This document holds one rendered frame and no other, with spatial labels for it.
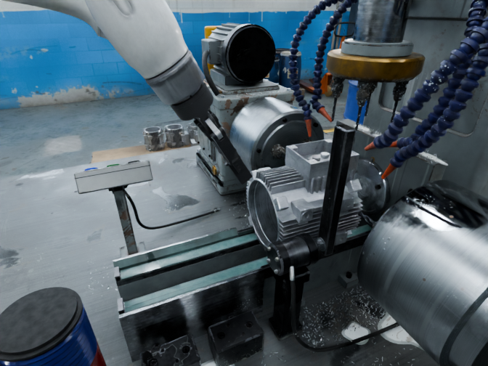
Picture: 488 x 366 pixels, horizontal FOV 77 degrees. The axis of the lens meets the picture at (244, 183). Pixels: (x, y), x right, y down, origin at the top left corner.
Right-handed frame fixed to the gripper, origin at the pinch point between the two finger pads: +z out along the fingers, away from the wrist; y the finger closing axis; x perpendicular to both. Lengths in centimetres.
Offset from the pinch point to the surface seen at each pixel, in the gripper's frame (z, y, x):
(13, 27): -69, 545, 108
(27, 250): 0, 32, 61
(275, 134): 8.5, 14.7, -15.0
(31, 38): -46, 545, 100
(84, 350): -21.2, -37.6, 21.0
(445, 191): 6.0, -30.7, -21.8
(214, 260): 14.5, -3.0, 17.4
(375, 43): -10.0, -9.4, -32.6
